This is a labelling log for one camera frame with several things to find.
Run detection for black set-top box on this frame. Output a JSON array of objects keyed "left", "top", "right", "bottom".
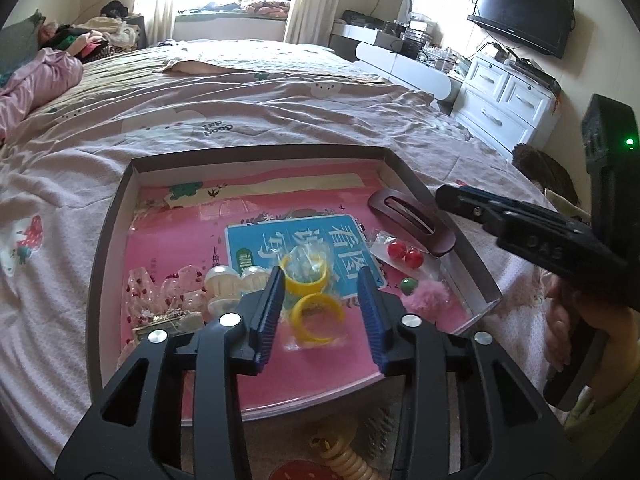
[{"left": 510, "top": 57, "right": 561, "bottom": 83}]

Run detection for pink picture book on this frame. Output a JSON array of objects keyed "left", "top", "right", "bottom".
[{"left": 117, "top": 170, "right": 471, "bottom": 406}]

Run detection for dark cardboard box tray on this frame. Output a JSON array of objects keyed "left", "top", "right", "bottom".
[{"left": 87, "top": 146, "right": 503, "bottom": 413}]

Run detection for pink quilt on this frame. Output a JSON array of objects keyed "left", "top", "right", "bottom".
[{"left": 0, "top": 47, "right": 86, "bottom": 143}]

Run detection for cream curtain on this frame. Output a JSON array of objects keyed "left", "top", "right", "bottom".
[{"left": 284, "top": 0, "right": 346, "bottom": 46}]

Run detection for heart-shaped mirror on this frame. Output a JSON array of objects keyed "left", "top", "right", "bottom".
[{"left": 375, "top": 0, "right": 413, "bottom": 26}]

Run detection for grey pillow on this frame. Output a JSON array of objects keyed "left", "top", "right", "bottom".
[{"left": 0, "top": 10, "right": 46, "bottom": 76}]

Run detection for yellow hair rings packet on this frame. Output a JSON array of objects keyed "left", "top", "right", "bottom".
[{"left": 280, "top": 252, "right": 351, "bottom": 351}]

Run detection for sheer white curtain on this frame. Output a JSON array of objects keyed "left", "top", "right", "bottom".
[{"left": 135, "top": 0, "right": 176, "bottom": 43}]

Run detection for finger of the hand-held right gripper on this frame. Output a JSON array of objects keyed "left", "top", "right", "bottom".
[{"left": 435, "top": 183, "right": 628, "bottom": 273}]

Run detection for brown oval hair clip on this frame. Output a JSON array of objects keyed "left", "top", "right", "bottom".
[{"left": 367, "top": 187, "right": 457, "bottom": 257}]

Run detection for beige spiral hair tie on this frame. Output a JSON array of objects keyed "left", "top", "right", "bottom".
[{"left": 309, "top": 422, "right": 376, "bottom": 480}]

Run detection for person's right hand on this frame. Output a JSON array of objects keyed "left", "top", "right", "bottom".
[{"left": 542, "top": 280, "right": 640, "bottom": 386}]

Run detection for pink pompom hair tie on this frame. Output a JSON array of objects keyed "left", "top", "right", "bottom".
[{"left": 400, "top": 276, "right": 453, "bottom": 311}]

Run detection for white drawer dresser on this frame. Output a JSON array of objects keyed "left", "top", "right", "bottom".
[{"left": 452, "top": 52, "right": 563, "bottom": 158}]

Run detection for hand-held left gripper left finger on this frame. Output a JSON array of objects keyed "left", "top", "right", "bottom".
[{"left": 55, "top": 266, "right": 286, "bottom": 480}]

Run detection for red ball hair tie packet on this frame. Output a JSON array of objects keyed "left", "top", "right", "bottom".
[{"left": 372, "top": 230, "right": 441, "bottom": 276}]

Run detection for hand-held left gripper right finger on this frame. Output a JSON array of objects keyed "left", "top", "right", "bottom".
[{"left": 356, "top": 266, "right": 583, "bottom": 480}]

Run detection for white ribbed round hair clip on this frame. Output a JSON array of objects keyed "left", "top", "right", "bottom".
[
  {"left": 205, "top": 266, "right": 242, "bottom": 317},
  {"left": 240, "top": 266, "right": 271, "bottom": 293}
]

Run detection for pink clothes on windowsill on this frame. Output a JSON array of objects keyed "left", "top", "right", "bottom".
[{"left": 240, "top": 0, "right": 293, "bottom": 16}]

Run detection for black wall television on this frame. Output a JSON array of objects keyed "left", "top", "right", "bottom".
[{"left": 467, "top": 0, "right": 576, "bottom": 59}]

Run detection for pile of clothes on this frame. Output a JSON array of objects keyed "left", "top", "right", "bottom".
[{"left": 40, "top": 0, "right": 146, "bottom": 63}]

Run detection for person's right forearm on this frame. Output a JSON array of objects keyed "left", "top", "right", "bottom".
[{"left": 565, "top": 375, "right": 640, "bottom": 441}]

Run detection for polka dot hair bow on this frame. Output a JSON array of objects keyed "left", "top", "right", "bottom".
[{"left": 125, "top": 265, "right": 211, "bottom": 343}]

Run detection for white vanity desk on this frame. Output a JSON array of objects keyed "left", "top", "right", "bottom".
[{"left": 330, "top": 22, "right": 463, "bottom": 103}]

